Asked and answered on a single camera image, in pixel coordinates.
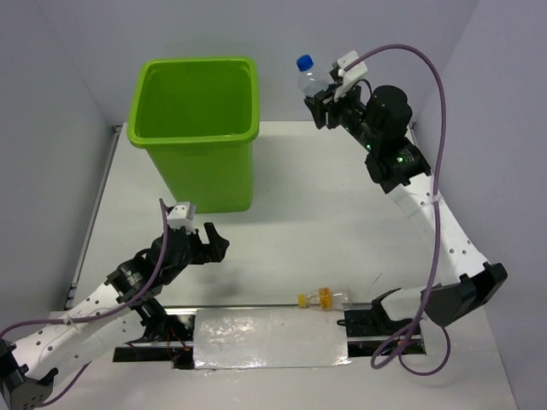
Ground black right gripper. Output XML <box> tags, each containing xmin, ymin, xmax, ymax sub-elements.
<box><xmin>303</xmin><ymin>79</ymin><xmax>379</xmax><ymax>150</ymax></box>

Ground clear bottle blue cap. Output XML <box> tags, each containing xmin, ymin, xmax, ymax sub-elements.
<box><xmin>296</xmin><ymin>55</ymin><xmax>332</xmax><ymax>97</ymax></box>

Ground clear bottle yellow cap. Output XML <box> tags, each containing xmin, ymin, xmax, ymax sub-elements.
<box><xmin>297</xmin><ymin>287</ymin><xmax>353</xmax><ymax>312</ymax></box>

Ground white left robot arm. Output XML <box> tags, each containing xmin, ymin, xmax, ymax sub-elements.
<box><xmin>1</xmin><ymin>222</ymin><xmax>230</xmax><ymax>409</ymax></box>

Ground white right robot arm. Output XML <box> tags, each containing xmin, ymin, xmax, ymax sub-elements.
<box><xmin>304</xmin><ymin>85</ymin><xmax>508</xmax><ymax>334</ymax></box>

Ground green plastic bin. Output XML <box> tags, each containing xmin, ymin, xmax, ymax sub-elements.
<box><xmin>126</xmin><ymin>56</ymin><xmax>260</xmax><ymax>214</ymax></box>

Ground silver foil sheet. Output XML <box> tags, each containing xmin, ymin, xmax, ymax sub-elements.
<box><xmin>193</xmin><ymin>307</ymin><xmax>350</xmax><ymax>370</ymax></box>

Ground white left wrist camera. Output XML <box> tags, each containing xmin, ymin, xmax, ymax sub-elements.
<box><xmin>167</xmin><ymin>202</ymin><xmax>196</xmax><ymax>234</ymax></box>

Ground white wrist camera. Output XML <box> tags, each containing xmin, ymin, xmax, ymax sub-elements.
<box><xmin>167</xmin><ymin>202</ymin><xmax>196</xmax><ymax>234</ymax></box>
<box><xmin>330</xmin><ymin>50</ymin><xmax>368</xmax><ymax>102</ymax></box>

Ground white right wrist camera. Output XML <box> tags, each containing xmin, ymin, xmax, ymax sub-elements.
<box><xmin>330</xmin><ymin>50</ymin><xmax>368</xmax><ymax>102</ymax></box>

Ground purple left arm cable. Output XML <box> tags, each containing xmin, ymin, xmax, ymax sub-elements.
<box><xmin>0</xmin><ymin>198</ymin><xmax>172</xmax><ymax>407</ymax></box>

